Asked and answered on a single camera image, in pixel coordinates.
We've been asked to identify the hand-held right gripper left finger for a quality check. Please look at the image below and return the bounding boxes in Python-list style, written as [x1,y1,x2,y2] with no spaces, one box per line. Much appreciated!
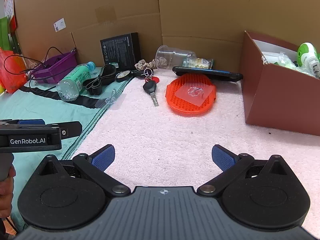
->
[32,144,130,197]

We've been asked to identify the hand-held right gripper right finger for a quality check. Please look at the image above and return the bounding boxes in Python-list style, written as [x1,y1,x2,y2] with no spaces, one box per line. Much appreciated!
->
[197,144,294,196]

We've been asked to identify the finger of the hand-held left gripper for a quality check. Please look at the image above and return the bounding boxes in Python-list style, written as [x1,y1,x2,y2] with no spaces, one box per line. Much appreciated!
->
[17,119,47,126]
[60,121,83,139]

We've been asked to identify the orange silicone brush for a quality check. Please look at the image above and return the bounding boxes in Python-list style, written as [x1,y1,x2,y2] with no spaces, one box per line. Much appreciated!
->
[165,74,217,117]

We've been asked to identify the brown cardboard box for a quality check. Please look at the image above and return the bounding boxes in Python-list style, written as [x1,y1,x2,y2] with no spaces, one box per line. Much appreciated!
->
[241,30,320,137]

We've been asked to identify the black car key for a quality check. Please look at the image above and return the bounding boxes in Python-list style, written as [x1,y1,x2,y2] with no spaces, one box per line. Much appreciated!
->
[143,80,159,107]

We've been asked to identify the black phone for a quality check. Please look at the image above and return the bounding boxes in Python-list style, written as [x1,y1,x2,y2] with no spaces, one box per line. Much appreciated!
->
[172,66,244,83]

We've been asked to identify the person's left hand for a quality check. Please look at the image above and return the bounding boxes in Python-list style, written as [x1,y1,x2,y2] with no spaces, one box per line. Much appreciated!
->
[0,167,17,218]

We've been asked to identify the teal cloth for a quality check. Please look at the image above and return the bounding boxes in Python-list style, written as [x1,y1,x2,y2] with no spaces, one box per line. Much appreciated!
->
[0,66,135,227]

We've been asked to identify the clear adhesive hook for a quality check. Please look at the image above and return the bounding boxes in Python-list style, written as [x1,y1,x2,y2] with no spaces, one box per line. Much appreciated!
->
[174,82,217,106]
[95,89,127,111]

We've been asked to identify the green label water bottle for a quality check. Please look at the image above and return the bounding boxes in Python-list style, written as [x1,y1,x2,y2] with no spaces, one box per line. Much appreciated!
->
[56,61,97,102]

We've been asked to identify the red plastic bag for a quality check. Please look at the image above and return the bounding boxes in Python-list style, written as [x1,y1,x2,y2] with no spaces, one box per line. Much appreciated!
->
[0,47,28,94]

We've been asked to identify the purple plastic basket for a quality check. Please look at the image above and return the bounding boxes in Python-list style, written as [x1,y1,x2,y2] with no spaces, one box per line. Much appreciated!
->
[30,49,78,84]

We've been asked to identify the white towel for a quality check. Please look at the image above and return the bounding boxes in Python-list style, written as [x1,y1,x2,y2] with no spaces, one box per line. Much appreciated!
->
[59,69,320,232]

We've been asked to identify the black rubber band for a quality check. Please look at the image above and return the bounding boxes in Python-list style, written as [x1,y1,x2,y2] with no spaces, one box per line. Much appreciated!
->
[82,64,117,96]

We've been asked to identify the black tape roll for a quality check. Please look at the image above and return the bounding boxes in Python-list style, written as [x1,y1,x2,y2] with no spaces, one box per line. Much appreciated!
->
[116,70,133,83]

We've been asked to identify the black product box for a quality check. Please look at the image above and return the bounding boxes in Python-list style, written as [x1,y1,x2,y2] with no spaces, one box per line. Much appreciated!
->
[100,32,142,72]

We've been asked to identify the beige scrunchie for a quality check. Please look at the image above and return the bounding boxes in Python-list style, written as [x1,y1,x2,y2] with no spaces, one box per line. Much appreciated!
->
[135,59,158,71]

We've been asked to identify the clear snack packet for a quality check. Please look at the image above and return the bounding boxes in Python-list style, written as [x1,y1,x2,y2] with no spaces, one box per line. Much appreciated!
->
[185,57,214,69]

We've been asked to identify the white paper label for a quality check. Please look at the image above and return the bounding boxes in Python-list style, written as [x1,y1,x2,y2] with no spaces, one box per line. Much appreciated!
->
[53,18,66,32]

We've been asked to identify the clear plastic wrap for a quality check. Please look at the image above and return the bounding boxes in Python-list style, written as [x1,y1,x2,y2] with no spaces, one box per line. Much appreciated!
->
[260,51,303,68]

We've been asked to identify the clear plastic cup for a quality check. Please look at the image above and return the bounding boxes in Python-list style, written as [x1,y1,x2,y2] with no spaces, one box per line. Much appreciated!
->
[155,45,198,69]

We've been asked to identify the green and white device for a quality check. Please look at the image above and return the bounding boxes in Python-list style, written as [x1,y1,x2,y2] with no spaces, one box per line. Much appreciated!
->
[296,42,320,78]

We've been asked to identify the cardboard box walls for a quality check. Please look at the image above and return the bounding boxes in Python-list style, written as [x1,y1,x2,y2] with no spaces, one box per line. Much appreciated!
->
[14,0,320,68]

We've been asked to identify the black cable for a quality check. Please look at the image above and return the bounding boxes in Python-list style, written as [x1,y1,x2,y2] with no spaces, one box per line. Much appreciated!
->
[3,46,77,92]

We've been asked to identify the wall calendar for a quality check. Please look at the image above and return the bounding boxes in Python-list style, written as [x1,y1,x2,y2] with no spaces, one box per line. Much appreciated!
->
[3,0,16,21]

